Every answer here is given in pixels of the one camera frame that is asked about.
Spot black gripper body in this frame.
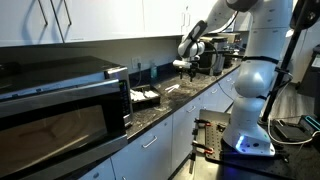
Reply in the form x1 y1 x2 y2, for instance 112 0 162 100
179 54 202 73

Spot black stainless microwave oven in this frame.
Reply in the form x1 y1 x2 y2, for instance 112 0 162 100
0 54 134 180

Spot white plastic utensil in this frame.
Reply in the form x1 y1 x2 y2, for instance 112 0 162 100
165 83 180 92

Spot black silver coffee machine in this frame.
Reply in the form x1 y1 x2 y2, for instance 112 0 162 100
199 34 230 77

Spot clear soap bottle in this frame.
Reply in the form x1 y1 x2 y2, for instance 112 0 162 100
149 59 158 80

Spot loose white wrapped cutlery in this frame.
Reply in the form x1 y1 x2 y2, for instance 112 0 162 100
143 89 160 100

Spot dark kitchen appliance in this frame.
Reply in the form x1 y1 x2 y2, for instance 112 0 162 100
227 31 249 68

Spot black plastic tray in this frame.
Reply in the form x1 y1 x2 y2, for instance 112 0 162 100
129 83 162 110

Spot orange black bar clamp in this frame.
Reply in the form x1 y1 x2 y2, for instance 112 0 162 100
191 140 215 155
194 118 213 129

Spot clear bag of white cutlery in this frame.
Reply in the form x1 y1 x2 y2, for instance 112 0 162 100
130 89 146 102

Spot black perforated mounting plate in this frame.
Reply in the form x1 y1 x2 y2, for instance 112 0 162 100
193 109 320 180

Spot white lower cabinets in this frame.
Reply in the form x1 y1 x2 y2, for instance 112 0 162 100
78 66 246 180

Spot white cabinets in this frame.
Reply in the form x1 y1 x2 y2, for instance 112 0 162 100
0 0 251 48
78 66 246 180

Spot black stand pole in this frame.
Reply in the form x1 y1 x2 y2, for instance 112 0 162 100
259 23 303 124

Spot white upper cabinets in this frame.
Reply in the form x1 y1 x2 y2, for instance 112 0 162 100
0 0 251 48

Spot black power box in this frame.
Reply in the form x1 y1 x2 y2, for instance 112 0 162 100
273 119 310 143

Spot black box with white label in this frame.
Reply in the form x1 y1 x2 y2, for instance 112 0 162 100
297 44 320 98

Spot black device on stand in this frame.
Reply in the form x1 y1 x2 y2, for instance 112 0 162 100
289 0 320 32

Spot teal edged black box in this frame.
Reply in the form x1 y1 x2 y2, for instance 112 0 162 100
298 114 320 135

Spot white wall outlet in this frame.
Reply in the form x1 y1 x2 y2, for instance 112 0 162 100
131 56 142 70

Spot white floor cable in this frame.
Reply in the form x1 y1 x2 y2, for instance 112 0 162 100
266 116 320 146

